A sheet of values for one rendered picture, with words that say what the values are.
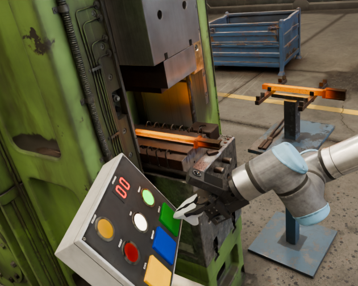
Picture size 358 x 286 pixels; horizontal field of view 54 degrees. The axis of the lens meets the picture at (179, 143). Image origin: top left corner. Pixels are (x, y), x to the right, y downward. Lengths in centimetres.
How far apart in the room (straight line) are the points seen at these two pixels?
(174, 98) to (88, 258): 105
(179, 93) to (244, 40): 351
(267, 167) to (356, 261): 150
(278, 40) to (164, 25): 379
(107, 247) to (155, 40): 65
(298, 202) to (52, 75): 73
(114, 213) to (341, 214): 194
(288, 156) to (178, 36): 60
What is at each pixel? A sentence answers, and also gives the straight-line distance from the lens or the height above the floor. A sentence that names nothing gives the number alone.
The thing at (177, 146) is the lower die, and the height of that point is 99.
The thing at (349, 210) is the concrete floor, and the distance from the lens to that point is 263.
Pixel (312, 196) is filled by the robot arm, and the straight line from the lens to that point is 92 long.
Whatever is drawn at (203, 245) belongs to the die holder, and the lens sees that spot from 152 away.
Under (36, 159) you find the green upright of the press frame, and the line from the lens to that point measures 135.
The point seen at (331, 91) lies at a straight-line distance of 173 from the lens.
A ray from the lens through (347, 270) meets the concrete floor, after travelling 226.
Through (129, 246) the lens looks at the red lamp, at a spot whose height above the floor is 110.
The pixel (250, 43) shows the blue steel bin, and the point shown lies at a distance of 506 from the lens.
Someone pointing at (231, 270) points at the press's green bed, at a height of 15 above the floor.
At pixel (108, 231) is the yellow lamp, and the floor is 116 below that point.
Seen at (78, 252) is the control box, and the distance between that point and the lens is 78.
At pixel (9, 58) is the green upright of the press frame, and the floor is 145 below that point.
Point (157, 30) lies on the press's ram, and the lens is 115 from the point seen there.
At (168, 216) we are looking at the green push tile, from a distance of 102.
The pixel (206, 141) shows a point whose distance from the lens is 137.
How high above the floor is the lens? 167
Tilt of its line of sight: 28 degrees down
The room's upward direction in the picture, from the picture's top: 10 degrees counter-clockwise
